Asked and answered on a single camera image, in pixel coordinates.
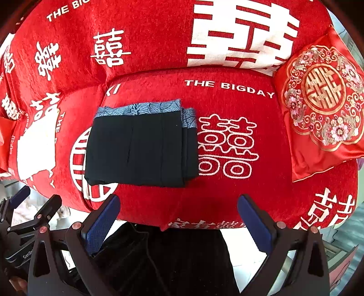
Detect red embroidered cushion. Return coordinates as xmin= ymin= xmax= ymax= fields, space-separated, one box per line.
xmin=274 ymin=26 xmax=364 ymax=183

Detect person's black clothing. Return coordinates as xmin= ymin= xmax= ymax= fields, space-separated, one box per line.
xmin=94 ymin=221 xmax=242 ymax=296

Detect person's left hand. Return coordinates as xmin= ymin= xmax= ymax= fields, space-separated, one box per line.
xmin=9 ymin=277 xmax=28 ymax=296

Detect pink slipper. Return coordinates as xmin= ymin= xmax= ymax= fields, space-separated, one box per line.
xmin=327 ymin=250 xmax=359 ymax=296

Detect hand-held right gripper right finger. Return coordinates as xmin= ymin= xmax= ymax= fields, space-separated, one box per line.
xmin=237 ymin=194 xmax=330 ymax=296

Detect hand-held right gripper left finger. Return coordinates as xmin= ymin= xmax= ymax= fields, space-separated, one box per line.
xmin=27 ymin=194 xmax=121 ymax=296

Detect white fluffy rug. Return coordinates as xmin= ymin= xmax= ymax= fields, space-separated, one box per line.
xmin=13 ymin=188 xmax=71 ymax=228

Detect black pants with blue waistband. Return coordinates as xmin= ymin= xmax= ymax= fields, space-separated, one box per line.
xmin=84 ymin=99 xmax=199 ymax=188

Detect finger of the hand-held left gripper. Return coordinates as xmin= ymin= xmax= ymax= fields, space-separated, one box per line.
xmin=0 ymin=186 xmax=31 ymax=228
xmin=8 ymin=195 xmax=62 ymax=237

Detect red printed sofa cover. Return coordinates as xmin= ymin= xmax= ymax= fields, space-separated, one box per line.
xmin=0 ymin=0 xmax=364 ymax=232

